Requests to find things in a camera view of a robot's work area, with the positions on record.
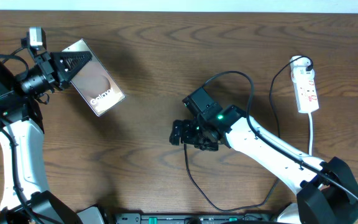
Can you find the white power strip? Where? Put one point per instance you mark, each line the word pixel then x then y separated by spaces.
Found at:
pixel 302 76

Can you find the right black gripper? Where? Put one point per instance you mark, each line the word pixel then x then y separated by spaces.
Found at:
pixel 186 138

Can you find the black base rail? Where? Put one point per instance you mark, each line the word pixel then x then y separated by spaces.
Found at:
pixel 136 218

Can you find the bronze Galaxy smartphone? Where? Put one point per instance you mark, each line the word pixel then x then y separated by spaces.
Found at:
pixel 94 83

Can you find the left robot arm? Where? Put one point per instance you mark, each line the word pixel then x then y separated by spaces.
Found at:
pixel 26 196

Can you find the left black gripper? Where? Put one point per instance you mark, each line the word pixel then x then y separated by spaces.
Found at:
pixel 46 66

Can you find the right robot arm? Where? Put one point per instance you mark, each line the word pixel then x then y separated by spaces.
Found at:
pixel 326 192

